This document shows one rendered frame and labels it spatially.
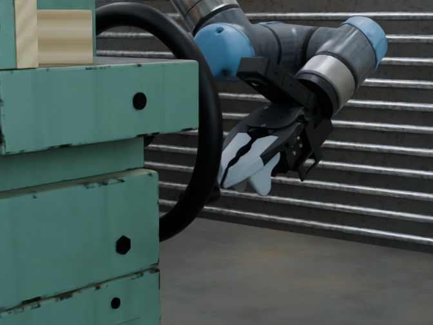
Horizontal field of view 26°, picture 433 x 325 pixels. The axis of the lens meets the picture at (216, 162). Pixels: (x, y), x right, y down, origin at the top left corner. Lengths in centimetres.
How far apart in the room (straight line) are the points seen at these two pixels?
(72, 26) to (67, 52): 2
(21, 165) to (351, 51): 62
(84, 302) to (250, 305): 235
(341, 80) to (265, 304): 199
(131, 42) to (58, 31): 391
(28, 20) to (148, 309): 31
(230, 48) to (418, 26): 266
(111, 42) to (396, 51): 155
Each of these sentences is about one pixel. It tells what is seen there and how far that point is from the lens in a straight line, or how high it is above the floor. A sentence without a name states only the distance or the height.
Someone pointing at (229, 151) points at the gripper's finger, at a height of 78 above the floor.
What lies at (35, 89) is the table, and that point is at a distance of 68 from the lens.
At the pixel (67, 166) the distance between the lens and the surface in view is 80.
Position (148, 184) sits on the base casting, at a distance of 84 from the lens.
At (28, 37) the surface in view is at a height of 92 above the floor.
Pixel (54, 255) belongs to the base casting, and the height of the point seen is 75.
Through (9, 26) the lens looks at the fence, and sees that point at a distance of 67.
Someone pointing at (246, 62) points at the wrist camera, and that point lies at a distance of 114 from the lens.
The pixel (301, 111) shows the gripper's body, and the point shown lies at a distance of 117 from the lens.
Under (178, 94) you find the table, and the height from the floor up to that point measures 87.
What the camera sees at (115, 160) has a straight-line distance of 84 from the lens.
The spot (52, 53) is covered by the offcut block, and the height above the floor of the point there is 91.
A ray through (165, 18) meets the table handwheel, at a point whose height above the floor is 94.
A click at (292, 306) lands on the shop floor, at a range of 314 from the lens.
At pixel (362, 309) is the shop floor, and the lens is 314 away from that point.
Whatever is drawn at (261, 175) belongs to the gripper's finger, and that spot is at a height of 75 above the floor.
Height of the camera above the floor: 93
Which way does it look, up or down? 9 degrees down
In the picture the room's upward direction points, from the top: straight up
